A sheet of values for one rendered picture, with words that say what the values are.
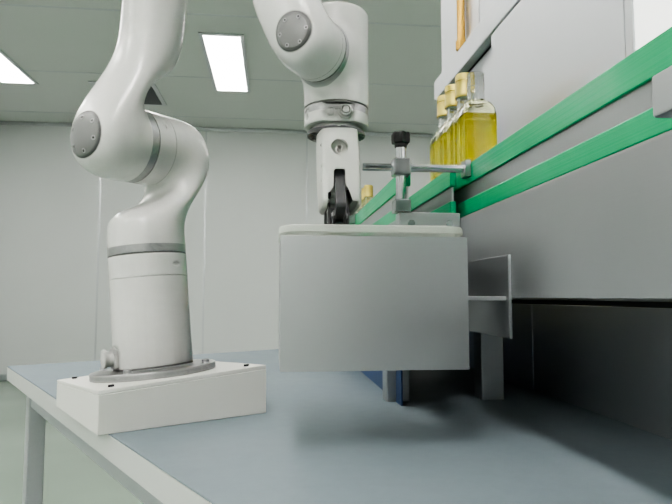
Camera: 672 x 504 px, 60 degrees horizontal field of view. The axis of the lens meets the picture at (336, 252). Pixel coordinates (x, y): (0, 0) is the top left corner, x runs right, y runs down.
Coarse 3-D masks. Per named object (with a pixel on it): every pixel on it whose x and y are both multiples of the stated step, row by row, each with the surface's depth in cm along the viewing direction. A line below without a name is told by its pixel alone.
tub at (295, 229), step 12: (288, 228) 67; (300, 228) 67; (312, 228) 67; (324, 228) 67; (336, 228) 67; (348, 228) 67; (360, 228) 68; (372, 228) 68; (384, 228) 68; (396, 228) 68; (408, 228) 68; (420, 228) 68; (432, 228) 68; (444, 228) 69; (456, 228) 69
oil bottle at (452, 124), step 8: (456, 112) 105; (456, 120) 103; (448, 128) 107; (456, 128) 103; (448, 136) 107; (456, 136) 103; (448, 144) 107; (456, 144) 103; (448, 152) 107; (456, 152) 103; (448, 160) 107; (456, 160) 103
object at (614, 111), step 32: (640, 64) 48; (576, 96) 58; (608, 96) 53; (640, 96) 49; (544, 128) 65; (576, 128) 59; (608, 128) 53; (640, 128) 48; (480, 160) 86; (512, 160) 75; (544, 160) 66; (576, 160) 58; (480, 192) 86; (512, 192) 74
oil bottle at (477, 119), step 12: (468, 108) 97; (480, 108) 98; (492, 108) 98; (468, 120) 97; (480, 120) 97; (492, 120) 98; (468, 132) 97; (480, 132) 97; (492, 132) 97; (468, 144) 97; (480, 144) 97; (492, 144) 97; (468, 156) 97
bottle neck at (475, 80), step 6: (474, 72) 99; (480, 72) 99; (468, 78) 100; (474, 78) 99; (480, 78) 99; (468, 84) 100; (474, 84) 99; (480, 84) 99; (468, 90) 100; (474, 90) 99; (480, 90) 99; (468, 96) 100; (474, 96) 99; (480, 96) 99
